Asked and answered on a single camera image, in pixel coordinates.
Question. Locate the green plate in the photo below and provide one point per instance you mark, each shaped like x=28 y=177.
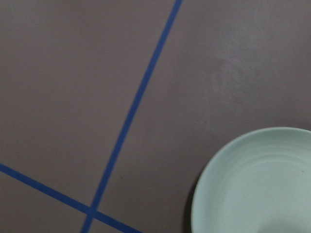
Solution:
x=258 y=183

